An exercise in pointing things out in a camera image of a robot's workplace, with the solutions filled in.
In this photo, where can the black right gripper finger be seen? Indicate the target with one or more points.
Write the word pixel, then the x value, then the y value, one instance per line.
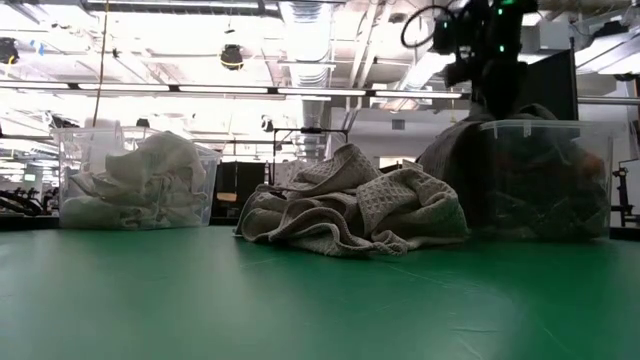
pixel 515 105
pixel 495 105

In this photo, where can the dark grey plain towel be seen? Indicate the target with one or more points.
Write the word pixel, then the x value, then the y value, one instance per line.
pixel 450 165

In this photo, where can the large orange towel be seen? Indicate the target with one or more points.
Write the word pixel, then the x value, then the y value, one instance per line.
pixel 592 167

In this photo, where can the light grey coarse waffle towel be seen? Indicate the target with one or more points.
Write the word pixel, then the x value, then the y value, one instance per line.
pixel 415 210

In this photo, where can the white fine waffle towel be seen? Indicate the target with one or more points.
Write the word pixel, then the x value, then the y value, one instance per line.
pixel 310 210

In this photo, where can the plain white towel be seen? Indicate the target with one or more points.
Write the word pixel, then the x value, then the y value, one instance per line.
pixel 150 160

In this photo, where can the black background robot arm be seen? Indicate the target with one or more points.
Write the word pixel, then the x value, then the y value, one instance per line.
pixel 20 202

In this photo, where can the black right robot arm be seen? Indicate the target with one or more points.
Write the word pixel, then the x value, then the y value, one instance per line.
pixel 500 25

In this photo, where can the clear plastic bin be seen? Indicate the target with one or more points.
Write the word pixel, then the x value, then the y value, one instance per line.
pixel 65 175
pixel 550 125

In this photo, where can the black standing panel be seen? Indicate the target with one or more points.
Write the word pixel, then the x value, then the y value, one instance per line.
pixel 550 85

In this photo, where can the black equipment stand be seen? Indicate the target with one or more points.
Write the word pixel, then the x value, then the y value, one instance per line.
pixel 622 195

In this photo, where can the black cabinet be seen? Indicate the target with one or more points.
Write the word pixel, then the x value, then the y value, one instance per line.
pixel 240 185

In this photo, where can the black ceiling dome fixture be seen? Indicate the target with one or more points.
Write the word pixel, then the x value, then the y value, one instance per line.
pixel 231 57

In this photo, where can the ceiling light strip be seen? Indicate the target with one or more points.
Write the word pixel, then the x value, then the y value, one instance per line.
pixel 225 90

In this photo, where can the silver ceiling duct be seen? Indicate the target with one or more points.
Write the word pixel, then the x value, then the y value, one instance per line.
pixel 307 50

